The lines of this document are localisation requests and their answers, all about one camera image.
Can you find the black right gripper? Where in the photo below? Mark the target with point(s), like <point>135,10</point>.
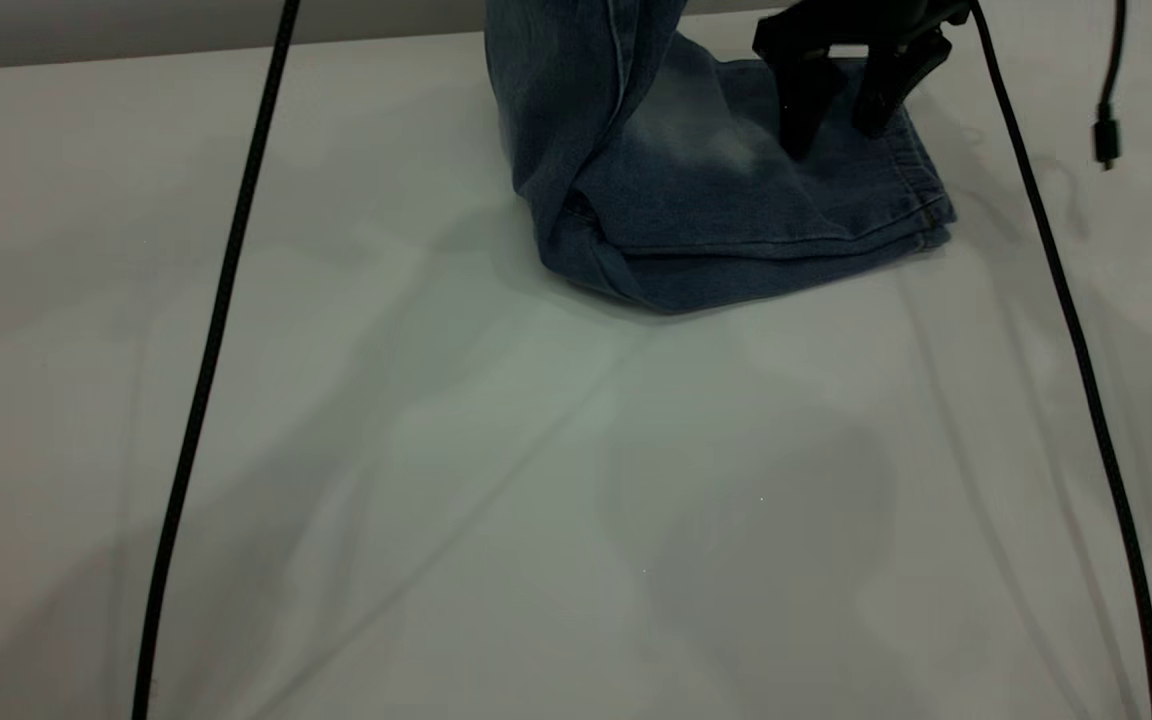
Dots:
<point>876,20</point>

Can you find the blue denim shorts with print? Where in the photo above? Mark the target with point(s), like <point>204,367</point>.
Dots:
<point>686,200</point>

